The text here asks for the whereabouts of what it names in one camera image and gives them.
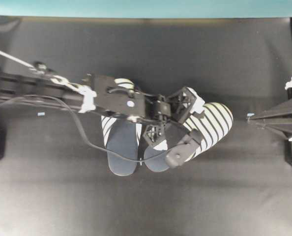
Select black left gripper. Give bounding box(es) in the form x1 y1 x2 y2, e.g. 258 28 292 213
143 87 205 150

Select striped slipper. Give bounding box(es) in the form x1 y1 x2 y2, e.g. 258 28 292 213
100 78 143 177
144 102 234 172

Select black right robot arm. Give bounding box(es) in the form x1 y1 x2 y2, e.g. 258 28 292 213
144 79 292 172

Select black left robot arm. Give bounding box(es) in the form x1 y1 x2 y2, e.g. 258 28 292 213
0 63 205 125

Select teal backdrop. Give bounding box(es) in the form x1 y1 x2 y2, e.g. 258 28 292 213
0 0 292 19

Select black cable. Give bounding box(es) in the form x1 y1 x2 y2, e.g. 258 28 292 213
0 94 186 163

